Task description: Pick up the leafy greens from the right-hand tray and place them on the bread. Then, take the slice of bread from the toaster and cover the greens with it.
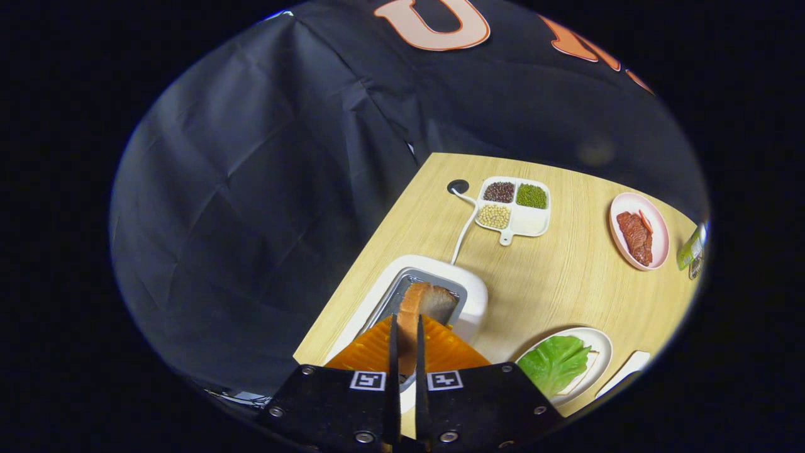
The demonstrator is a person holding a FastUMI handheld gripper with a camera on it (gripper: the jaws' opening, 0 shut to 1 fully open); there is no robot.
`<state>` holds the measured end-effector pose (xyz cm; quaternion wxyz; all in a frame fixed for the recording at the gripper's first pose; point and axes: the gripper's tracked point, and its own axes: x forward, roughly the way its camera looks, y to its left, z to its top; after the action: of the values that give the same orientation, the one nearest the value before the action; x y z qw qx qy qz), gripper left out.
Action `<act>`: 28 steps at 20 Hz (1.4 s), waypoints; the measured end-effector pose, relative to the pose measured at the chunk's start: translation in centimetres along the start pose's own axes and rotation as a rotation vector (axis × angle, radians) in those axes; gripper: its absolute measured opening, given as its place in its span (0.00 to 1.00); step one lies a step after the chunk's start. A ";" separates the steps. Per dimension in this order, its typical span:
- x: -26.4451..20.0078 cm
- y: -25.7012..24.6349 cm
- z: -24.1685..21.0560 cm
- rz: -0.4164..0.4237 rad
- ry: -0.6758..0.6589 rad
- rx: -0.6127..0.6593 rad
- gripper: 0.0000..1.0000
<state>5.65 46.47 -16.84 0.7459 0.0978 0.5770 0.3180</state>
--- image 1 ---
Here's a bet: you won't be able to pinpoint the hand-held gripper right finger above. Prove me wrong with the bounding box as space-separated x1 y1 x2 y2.
415 315 564 450

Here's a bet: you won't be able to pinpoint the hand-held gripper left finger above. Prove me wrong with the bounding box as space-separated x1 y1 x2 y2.
258 315 402 450

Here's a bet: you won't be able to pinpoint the green lettuce leaf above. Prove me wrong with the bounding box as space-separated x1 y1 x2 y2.
517 335 593 398

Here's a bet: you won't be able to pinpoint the brown crust bread slice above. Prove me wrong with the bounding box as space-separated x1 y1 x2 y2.
396 282 460 378

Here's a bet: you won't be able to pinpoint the cream white toaster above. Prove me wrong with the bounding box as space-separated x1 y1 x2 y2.
324 255 489 413

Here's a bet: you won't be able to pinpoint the white round plate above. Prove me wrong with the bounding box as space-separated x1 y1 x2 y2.
514 327 614 406

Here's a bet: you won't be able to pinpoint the white irregular shaped dish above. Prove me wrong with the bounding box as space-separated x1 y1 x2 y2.
594 350 652 399

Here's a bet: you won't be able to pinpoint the pale soy beans heap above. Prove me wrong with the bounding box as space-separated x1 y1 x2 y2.
477 204 511 230

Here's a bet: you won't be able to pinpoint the white divided dish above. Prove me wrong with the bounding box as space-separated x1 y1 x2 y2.
474 176 552 246

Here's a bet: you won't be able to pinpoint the black backdrop cloth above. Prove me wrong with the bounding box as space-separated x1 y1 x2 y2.
110 0 711 403

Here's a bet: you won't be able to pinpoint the green beans heap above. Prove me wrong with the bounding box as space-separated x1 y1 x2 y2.
516 183 548 209

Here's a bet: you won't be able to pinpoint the brown meat slices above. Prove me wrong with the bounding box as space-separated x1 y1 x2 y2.
616 211 653 266

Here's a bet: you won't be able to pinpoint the pink plate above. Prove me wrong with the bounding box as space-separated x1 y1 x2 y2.
609 192 670 271

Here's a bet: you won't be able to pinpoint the silver green drink bottle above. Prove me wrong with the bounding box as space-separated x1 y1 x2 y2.
677 223 706 271

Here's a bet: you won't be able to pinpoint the white toaster cable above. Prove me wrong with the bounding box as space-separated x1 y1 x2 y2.
450 189 480 265

